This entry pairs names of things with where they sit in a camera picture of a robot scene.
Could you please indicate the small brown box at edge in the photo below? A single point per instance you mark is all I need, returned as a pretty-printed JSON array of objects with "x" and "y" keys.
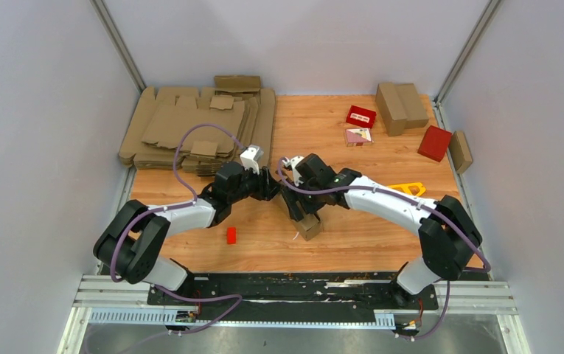
[{"x": 460, "y": 152}]

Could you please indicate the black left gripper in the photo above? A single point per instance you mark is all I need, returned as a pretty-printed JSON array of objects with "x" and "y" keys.
[{"x": 268, "y": 186}]

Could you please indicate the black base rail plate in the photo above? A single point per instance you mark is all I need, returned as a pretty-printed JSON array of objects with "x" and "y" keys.
[{"x": 306, "y": 297}]

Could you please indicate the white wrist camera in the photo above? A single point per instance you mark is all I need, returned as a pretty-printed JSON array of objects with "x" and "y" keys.
[
  {"x": 291, "y": 164},
  {"x": 250, "y": 157}
]

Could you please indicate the pink white small card box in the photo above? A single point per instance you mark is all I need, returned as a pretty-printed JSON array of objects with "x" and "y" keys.
[{"x": 356, "y": 137}]

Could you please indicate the tall brown cardboard box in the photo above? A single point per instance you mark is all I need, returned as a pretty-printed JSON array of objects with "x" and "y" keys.
[{"x": 391, "y": 109}]

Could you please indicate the left aluminium frame post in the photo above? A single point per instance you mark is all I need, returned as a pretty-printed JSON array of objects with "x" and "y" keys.
[{"x": 111, "y": 29}]

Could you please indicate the yellow plastic triangle frame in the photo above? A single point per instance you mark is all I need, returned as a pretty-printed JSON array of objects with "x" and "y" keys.
[{"x": 411, "y": 188}]

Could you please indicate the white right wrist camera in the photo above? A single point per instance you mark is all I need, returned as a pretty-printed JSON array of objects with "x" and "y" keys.
[{"x": 291, "y": 164}]

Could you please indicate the closed red box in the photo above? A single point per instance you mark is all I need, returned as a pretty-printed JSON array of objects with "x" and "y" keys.
[{"x": 434, "y": 144}]

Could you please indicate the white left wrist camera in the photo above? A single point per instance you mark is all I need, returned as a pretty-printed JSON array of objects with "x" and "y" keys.
[{"x": 250, "y": 157}]

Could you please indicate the stack of flat cardboard sheets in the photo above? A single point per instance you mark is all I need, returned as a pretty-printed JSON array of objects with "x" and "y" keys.
[{"x": 199, "y": 129}]

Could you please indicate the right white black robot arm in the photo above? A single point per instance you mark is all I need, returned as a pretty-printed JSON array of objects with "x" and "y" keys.
[{"x": 447, "y": 235}]

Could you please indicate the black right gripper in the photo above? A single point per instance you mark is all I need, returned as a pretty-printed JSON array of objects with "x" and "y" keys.
[{"x": 296, "y": 211}]

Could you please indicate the small red block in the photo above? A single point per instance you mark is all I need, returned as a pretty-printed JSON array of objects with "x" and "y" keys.
[{"x": 231, "y": 235}]

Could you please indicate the red open box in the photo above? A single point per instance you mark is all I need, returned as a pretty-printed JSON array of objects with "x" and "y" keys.
[{"x": 361, "y": 117}]

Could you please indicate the aluminium frame post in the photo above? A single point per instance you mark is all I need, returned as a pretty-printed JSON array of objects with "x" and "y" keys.
[
  {"x": 111, "y": 29},
  {"x": 480, "y": 27}
]

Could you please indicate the right aluminium frame post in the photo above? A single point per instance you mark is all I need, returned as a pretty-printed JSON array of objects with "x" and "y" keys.
[{"x": 480, "y": 27}]

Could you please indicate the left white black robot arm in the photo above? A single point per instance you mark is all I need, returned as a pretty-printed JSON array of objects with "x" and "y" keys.
[{"x": 132, "y": 242}]

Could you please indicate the flat brown cardboard box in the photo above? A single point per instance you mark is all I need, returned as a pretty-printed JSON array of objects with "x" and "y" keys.
[{"x": 415, "y": 111}]

